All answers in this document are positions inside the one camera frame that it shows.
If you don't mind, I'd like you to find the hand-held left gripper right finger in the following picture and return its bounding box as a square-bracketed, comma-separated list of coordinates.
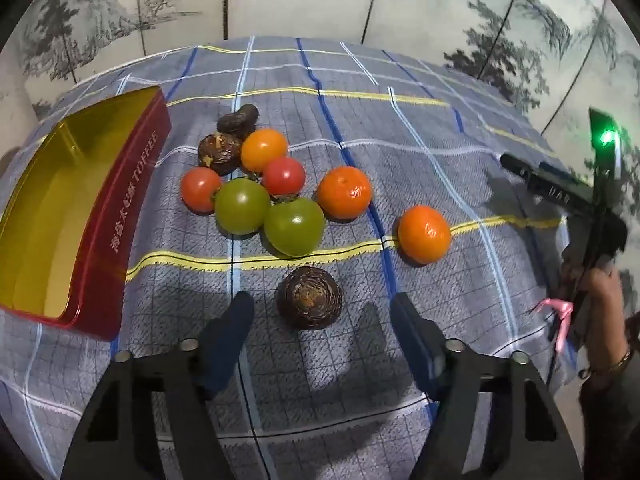
[390, 292, 583, 480]

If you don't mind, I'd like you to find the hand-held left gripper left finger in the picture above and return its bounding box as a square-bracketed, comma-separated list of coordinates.
[60, 291, 256, 480]

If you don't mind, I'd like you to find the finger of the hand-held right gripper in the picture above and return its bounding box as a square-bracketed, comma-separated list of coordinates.
[539, 161, 578, 182]
[500, 154, 597, 207]

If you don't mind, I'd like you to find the round dark passion fruit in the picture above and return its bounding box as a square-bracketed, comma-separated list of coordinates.
[276, 266, 344, 331]

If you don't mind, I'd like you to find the orange mandarin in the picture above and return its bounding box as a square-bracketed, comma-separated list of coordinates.
[397, 205, 452, 265]
[316, 166, 373, 221]

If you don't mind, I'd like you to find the green tomato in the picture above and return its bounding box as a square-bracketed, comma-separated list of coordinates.
[214, 177, 271, 236]
[263, 196, 326, 259]

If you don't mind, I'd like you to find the red tomato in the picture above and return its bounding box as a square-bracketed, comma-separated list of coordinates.
[180, 167, 223, 213]
[262, 156, 307, 197]

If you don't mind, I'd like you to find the cracked dark passion fruit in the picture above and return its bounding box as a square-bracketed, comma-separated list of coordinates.
[198, 133, 245, 177]

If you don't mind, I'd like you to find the orange tomato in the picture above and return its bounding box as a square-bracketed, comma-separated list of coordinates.
[240, 128, 289, 175]

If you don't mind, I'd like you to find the dark brown wrinkled avocado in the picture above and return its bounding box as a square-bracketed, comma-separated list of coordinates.
[217, 104, 260, 140]

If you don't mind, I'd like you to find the red and gold tin box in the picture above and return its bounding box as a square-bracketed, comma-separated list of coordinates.
[0, 85, 172, 343]

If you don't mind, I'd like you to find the person's right hand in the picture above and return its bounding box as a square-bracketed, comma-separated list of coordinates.
[559, 255, 632, 376]

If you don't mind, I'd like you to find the pink ribbon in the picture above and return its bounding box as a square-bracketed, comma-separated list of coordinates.
[537, 298, 574, 356]

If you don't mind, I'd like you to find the blue plaid blanket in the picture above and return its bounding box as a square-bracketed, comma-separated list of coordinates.
[0, 35, 581, 480]

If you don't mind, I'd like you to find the ink painting folding screen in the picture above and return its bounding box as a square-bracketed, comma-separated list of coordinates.
[0, 0, 640, 161]

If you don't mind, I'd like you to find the gold bracelet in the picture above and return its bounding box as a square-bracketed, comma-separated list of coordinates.
[580, 347, 632, 378]

